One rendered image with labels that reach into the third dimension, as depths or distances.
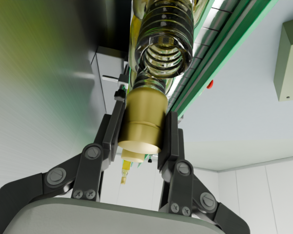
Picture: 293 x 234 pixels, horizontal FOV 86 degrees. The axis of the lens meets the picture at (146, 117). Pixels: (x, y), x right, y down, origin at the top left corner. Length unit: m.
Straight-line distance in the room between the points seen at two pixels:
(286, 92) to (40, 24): 0.67
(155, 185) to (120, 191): 1.23
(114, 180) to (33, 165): 5.77
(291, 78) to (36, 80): 0.62
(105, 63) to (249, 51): 0.46
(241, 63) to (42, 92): 0.60
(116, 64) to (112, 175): 5.63
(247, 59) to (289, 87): 0.16
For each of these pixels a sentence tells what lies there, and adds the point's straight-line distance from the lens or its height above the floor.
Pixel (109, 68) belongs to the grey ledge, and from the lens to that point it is 0.51.
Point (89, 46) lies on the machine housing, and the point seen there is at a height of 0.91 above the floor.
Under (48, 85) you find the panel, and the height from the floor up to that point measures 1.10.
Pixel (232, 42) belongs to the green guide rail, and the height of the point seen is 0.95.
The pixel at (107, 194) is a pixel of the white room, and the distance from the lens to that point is 5.99.
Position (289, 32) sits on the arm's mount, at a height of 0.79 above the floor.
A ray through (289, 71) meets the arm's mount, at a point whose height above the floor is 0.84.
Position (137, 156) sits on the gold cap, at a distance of 0.22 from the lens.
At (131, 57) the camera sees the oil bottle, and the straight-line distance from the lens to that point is 0.16.
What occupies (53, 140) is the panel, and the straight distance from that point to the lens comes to 0.27.
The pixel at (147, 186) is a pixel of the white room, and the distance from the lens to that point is 6.06.
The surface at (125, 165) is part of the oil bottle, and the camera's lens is 1.21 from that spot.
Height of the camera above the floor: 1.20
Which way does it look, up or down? 26 degrees down
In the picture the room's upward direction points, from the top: 171 degrees counter-clockwise
